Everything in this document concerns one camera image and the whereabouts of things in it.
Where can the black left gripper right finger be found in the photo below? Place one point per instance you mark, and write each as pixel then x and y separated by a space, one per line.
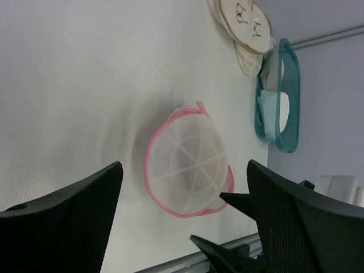
pixel 302 230

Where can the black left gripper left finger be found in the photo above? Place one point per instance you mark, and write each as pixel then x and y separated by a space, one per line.
pixel 64 231

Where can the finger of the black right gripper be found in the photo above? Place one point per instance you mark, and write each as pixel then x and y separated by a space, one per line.
pixel 229 260
pixel 241 201

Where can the white pink-zip mesh laundry bag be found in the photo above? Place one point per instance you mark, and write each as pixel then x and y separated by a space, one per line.
pixel 186 164

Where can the white bra in basket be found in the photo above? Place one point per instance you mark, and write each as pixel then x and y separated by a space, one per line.
pixel 267 102

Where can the beige round laundry bag rear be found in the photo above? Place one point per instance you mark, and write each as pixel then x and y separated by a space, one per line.
pixel 250 56

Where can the beige round laundry bag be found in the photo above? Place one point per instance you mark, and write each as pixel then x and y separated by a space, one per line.
pixel 236 16
pixel 250 56

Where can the beige round laundry bag front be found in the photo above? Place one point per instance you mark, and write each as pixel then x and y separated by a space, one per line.
pixel 236 16

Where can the teal plastic basket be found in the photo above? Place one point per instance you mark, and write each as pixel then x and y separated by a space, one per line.
pixel 286 141

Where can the aluminium mounting rail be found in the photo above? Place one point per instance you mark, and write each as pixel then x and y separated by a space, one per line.
pixel 198 262

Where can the right aluminium frame post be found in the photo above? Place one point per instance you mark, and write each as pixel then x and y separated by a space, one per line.
pixel 330 36

